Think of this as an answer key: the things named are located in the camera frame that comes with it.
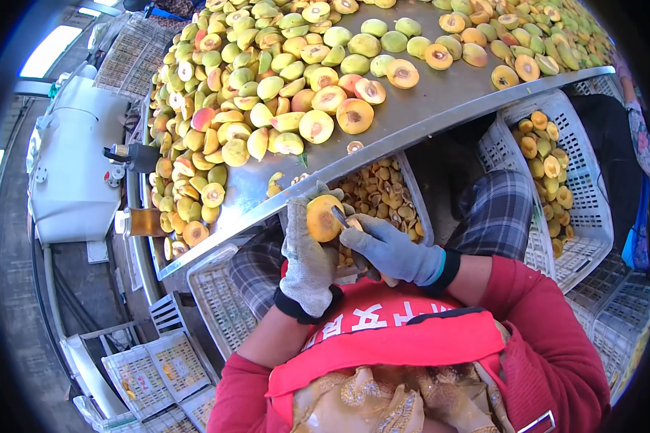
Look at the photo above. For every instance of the stack of white crates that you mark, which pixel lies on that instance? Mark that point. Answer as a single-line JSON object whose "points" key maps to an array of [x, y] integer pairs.
{"points": [[612, 308]]}

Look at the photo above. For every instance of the heap of pitted peaches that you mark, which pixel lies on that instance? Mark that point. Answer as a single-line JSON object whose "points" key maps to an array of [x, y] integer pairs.
{"points": [[547, 168]]}

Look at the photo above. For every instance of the white crate with fruit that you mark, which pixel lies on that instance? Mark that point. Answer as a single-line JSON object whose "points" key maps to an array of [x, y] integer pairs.
{"points": [[587, 184]]}

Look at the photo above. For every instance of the black wrist band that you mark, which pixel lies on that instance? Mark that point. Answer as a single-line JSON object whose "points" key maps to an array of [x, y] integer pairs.
{"points": [[292, 308], [448, 270]]}

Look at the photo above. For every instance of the white machine housing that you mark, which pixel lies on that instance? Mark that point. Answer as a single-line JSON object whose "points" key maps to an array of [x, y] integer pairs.
{"points": [[73, 162]]}

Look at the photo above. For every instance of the row of mesh trays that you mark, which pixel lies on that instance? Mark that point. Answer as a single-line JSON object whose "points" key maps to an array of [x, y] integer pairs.
{"points": [[132, 57]]}

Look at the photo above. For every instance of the metal pitting knife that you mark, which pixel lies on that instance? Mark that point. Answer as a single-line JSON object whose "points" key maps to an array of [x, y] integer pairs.
{"points": [[339, 217]]}

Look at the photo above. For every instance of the stack of white trays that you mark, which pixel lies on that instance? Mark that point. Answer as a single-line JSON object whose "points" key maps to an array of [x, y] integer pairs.
{"points": [[157, 379]]}

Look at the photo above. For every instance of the person's body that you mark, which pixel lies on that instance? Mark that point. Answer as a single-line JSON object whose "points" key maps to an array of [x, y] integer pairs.
{"points": [[411, 352]]}

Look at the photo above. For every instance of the yellow peach half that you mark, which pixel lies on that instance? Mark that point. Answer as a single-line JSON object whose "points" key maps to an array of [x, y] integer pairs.
{"points": [[320, 219]]}

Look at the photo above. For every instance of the empty white plastic crate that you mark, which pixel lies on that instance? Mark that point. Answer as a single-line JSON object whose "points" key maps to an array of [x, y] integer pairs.
{"points": [[219, 303]]}

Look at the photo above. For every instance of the single peach pit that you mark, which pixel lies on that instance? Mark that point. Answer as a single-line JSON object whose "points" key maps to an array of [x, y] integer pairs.
{"points": [[355, 146]]}

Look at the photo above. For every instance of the person's right thumb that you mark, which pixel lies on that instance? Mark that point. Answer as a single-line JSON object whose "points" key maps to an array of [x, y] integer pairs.
{"points": [[353, 241]]}

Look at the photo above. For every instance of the amber drink bottle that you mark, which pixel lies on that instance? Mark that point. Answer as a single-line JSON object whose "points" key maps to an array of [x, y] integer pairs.
{"points": [[143, 222]]}

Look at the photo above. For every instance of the bright window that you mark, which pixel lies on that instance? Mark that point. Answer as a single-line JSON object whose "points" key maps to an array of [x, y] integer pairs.
{"points": [[49, 51]]}

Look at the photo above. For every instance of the person's right hand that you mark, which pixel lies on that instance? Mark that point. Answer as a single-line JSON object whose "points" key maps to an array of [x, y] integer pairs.
{"points": [[395, 251]]}

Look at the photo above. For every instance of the person's left hand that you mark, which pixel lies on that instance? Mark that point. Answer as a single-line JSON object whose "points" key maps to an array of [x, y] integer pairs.
{"points": [[306, 265]]}

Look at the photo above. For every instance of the person's left fingers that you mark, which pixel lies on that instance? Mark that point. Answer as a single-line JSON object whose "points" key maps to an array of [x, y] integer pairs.
{"points": [[317, 192]]}

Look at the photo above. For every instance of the person's legs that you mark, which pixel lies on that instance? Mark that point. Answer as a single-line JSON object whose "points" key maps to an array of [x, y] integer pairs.
{"points": [[493, 211]]}

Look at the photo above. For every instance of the white slatted chair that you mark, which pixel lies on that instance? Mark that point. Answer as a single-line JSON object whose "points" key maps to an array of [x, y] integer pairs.
{"points": [[168, 313]]}

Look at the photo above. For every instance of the pile of cut peaches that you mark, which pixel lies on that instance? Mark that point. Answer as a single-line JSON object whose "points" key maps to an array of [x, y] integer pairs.
{"points": [[249, 81]]}

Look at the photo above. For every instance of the heap of peach pits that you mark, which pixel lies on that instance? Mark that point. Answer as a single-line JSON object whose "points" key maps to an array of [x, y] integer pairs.
{"points": [[382, 195]]}

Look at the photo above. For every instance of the white crate with pits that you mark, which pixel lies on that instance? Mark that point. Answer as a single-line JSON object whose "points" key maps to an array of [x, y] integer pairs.
{"points": [[413, 187]]}

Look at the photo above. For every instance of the person's right index finger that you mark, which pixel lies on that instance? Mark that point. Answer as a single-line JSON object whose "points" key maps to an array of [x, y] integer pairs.
{"points": [[365, 221]]}

